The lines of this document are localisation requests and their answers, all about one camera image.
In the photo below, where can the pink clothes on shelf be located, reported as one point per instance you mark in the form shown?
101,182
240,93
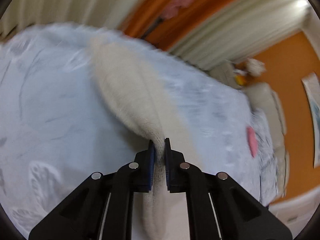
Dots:
172,9

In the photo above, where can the cream knit sweater black hearts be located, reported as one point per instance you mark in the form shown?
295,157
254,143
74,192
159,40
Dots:
134,93

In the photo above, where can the cream striped curtain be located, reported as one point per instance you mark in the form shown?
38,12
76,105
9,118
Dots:
203,34

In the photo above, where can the pink flat item on bed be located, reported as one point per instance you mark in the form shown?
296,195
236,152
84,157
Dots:
252,141

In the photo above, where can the framed wall picture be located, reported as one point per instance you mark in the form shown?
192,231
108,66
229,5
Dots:
311,86

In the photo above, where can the white plush toy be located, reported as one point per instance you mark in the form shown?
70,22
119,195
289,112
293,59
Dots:
255,67

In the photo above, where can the light blue butterfly bed cover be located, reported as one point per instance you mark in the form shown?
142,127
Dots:
56,130

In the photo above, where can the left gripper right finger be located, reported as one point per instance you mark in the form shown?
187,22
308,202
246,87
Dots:
218,207

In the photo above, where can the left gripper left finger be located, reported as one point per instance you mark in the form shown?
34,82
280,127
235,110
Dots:
101,206

